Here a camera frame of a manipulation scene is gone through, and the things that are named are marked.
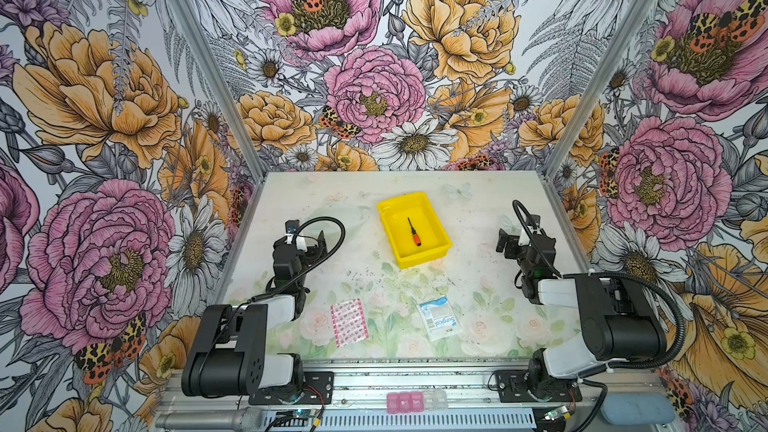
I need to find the grey blue foam pad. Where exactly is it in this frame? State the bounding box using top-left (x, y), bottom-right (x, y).
top-left (601, 394), bottom-right (677, 426)

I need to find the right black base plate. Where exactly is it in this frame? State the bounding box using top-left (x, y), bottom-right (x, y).
top-left (491, 369), bottom-right (583, 403)

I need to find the right black corrugated cable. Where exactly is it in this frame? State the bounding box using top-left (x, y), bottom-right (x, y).
top-left (560, 270), bottom-right (686, 370)

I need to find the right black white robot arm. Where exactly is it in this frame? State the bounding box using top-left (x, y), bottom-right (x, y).
top-left (489, 228), bottom-right (667, 403)

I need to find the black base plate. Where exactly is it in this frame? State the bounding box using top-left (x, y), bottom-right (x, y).
top-left (248, 371), bottom-right (335, 406)
top-left (491, 369), bottom-right (583, 403)

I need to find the green circuit board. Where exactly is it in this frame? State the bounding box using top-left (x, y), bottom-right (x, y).
top-left (542, 405), bottom-right (571, 421)

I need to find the pink patterned packet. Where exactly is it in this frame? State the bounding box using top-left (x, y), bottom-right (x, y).
top-left (330, 298), bottom-right (370, 348)

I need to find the pink clear pill organizer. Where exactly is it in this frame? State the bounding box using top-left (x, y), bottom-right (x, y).
top-left (386, 389), bottom-right (449, 415)

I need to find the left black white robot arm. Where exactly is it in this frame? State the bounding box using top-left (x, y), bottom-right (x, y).
top-left (181, 220), bottom-right (328, 405)

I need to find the red handled screwdriver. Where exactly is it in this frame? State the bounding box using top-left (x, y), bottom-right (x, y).
top-left (407, 218), bottom-right (422, 247)

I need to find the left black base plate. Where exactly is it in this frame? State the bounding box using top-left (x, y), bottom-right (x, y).
top-left (248, 371), bottom-right (335, 406)

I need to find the yellow plastic bin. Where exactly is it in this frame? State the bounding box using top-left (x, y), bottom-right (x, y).
top-left (377, 192), bottom-right (452, 269)

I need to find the white blue tissue packet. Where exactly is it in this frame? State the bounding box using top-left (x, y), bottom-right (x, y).
top-left (418, 296), bottom-right (461, 342)

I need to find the left black cable loop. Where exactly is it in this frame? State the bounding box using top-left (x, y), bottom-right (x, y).
top-left (239, 215), bottom-right (347, 313)

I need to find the white slotted cable duct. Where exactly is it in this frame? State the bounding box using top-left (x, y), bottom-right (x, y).
top-left (263, 409), bottom-right (538, 432)

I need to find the grey metal cylinder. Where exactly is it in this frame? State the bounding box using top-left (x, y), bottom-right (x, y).
top-left (154, 407), bottom-right (263, 431)

